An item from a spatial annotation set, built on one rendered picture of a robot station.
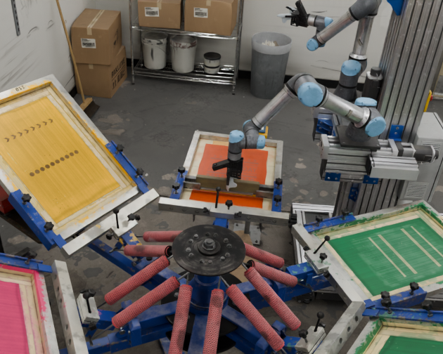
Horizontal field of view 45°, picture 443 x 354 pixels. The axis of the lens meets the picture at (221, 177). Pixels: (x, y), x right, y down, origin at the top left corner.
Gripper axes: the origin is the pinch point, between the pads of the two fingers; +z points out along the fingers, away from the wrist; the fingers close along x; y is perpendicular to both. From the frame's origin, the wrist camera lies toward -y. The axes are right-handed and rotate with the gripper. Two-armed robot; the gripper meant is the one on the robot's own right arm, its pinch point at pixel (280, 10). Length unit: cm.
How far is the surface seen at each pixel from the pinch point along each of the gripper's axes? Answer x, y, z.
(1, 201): -200, 30, 61
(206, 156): -92, 60, 6
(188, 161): -107, 55, 10
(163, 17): 139, 106, 192
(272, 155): -69, 64, -29
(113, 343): -232, 44, -29
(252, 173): -93, 60, -26
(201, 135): -76, 60, 20
